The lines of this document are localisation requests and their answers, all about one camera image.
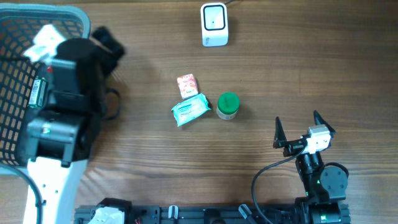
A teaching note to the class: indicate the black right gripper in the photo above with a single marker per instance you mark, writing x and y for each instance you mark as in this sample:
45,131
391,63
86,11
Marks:
292,146

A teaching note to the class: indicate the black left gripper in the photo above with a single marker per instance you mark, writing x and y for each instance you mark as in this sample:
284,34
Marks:
112,58

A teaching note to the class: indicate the orange candy pack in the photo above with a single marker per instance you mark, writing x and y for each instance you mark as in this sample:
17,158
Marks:
187,85

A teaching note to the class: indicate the teal wet wipes pack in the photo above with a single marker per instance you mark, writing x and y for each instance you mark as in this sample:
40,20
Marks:
190,109

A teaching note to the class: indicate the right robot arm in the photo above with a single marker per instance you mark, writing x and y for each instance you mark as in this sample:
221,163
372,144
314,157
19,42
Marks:
325,183

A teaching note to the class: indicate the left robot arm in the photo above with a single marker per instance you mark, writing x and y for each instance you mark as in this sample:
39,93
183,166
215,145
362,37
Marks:
71,92

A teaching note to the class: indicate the white barcode scanner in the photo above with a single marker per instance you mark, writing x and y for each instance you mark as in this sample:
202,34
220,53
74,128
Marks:
214,24

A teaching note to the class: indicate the green lidded small jar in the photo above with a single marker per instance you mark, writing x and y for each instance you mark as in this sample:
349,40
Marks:
227,105

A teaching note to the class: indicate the grey plastic mesh basket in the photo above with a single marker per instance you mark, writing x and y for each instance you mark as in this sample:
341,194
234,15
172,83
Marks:
20,23

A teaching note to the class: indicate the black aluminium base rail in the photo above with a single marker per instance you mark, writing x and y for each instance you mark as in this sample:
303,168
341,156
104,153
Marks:
277,213

